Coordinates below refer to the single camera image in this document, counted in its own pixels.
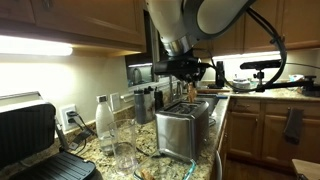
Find white wall outlet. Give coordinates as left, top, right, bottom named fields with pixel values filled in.
left=59, top=104, right=79, bottom=132

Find wooden lower cabinets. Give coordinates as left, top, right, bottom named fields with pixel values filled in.
left=226, top=98, right=320, bottom=168

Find clear glass rectangular bowl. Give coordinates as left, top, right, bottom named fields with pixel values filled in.
left=133, top=149, right=198, bottom=180

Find dim under-cabinet light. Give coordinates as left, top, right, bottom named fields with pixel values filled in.
left=210, top=49, right=283, bottom=62

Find teal white box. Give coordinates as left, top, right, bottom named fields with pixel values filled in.
left=288, top=73, right=305, bottom=83

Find white round pot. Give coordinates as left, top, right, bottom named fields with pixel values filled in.
left=232, top=78, right=252, bottom=93

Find clear drinking glass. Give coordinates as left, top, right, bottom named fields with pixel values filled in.
left=107, top=119, right=139, bottom=176

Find wooden corner upper cabinet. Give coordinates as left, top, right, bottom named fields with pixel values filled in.
left=193, top=0, right=320, bottom=59

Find stainless kitchen sink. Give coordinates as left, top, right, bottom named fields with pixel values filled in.
left=196, top=94, right=222, bottom=116

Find chrome sink faucet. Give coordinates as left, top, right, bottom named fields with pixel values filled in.
left=168, top=74, right=184, bottom=101

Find dark kitchen window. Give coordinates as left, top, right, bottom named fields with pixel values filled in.
left=124, top=9, right=174, bottom=88

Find stainless steel two-slot toaster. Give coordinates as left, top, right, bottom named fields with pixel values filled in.
left=154, top=99, right=211, bottom=163

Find white switch plate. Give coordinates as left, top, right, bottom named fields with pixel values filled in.
left=109, top=92, right=121, bottom=112

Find stainless dishwasher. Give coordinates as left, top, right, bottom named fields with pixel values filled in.
left=210, top=149, right=224, bottom=180

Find black plug with cord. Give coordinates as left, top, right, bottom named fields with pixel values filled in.
left=65, top=110, right=98, bottom=138

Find black power adapter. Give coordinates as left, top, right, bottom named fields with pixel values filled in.
left=68, top=129, right=94, bottom=152

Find wooden counter drawers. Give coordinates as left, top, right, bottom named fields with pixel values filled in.
left=215, top=109, right=231, bottom=180

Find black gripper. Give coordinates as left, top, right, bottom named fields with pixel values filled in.
left=169, top=53, right=212, bottom=88

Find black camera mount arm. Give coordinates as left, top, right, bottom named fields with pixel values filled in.
left=252, top=69, right=320, bottom=98

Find black panini grill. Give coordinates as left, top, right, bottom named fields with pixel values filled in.
left=0, top=91, right=104, bottom=180

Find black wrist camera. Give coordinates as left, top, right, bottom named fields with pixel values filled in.
left=152, top=58, right=201, bottom=77

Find black water bottle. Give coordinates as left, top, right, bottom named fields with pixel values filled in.
left=153, top=87, right=165, bottom=112

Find clear bottle white cap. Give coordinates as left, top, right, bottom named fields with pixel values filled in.
left=95, top=94, right=116, bottom=156

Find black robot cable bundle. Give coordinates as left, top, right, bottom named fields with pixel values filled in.
left=199, top=7, right=288, bottom=94

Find dark hanging dish towel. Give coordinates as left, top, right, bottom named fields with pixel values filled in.
left=283, top=107, right=305, bottom=145

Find black soda maker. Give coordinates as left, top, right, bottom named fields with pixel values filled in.
left=214, top=60, right=226, bottom=88

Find black stereo camera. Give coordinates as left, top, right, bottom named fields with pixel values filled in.
left=239, top=59, right=283, bottom=71

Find light wooden stool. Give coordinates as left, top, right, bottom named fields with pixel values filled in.
left=291, top=158, right=320, bottom=180

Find wooden cutting board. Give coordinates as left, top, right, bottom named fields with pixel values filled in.
left=196, top=87, right=232, bottom=94

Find bright under-cabinet light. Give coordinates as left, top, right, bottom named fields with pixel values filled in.
left=0, top=34, right=74, bottom=57

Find silver bottle black lid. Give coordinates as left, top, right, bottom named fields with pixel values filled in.
left=143, top=87, right=156, bottom=123

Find dark grey water bottle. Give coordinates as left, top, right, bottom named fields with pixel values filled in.
left=133, top=89, right=147, bottom=125

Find black toaster cord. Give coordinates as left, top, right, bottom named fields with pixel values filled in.
left=135, top=146, right=162, bottom=158

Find toasted bread slice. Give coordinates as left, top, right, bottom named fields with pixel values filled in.
left=187, top=82, right=198, bottom=103
left=139, top=169, right=156, bottom=180

